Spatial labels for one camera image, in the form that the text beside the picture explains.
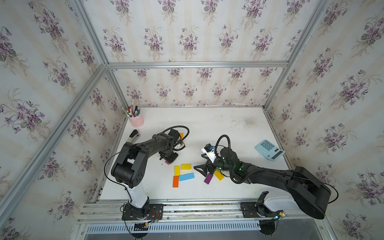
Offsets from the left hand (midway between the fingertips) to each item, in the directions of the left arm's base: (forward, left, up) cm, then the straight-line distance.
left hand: (170, 160), depth 92 cm
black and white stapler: (+15, +25, +4) cm, 30 cm away
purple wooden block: (-12, -23, +1) cm, 26 cm away
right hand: (-6, -19, +12) cm, 23 cm away
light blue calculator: (+4, -63, +4) cm, 63 cm away
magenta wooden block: (-2, +1, 0) cm, 2 cm away
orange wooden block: (-14, -4, 0) cm, 14 cm away
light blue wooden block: (-11, -11, +1) cm, 15 cm away
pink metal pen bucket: (+25, +24, +7) cm, 36 cm away
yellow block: (-7, -5, 0) cm, 8 cm away
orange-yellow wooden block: (+9, -8, +15) cm, 19 cm away
